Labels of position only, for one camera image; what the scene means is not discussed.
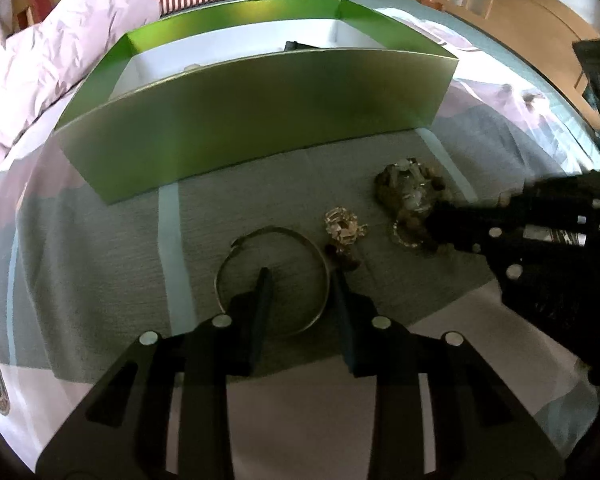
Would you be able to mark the black wrist watch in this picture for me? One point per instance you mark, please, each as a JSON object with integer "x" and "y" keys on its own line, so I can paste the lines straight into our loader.
{"x": 292, "y": 46}

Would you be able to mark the red chair back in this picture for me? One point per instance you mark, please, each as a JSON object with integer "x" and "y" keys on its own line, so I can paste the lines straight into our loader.
{"x": 30, "y": 12}

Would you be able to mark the silver metal bangle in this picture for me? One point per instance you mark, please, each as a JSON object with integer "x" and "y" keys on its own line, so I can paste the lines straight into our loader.
{"x": 272, "y": 282}

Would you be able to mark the wooden footboard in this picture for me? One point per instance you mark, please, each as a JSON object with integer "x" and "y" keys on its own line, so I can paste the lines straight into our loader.
{"x": 541, "y": 32}

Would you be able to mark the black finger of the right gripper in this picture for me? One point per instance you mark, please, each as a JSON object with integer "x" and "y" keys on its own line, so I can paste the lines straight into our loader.
{"x": 480, "y": 228}

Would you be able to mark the plaid pink grey bedsheet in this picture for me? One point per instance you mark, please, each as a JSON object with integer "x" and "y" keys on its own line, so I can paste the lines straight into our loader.
{"x": 80, "y": 280}

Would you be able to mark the green cardboard box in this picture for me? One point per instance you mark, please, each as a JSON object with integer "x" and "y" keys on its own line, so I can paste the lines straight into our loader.
{"x": 126, "y": 142}

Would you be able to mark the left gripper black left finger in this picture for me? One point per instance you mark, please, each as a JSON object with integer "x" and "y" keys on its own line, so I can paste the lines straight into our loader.
{"x": 160, "y": 412}

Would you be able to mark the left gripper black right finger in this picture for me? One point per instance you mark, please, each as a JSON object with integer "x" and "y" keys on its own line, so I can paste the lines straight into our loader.
{"x": 441, "y": 411}

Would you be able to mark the pink crumpled duvet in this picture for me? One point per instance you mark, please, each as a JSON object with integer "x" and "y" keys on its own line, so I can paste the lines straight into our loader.
{"x": 39, "y": 65}

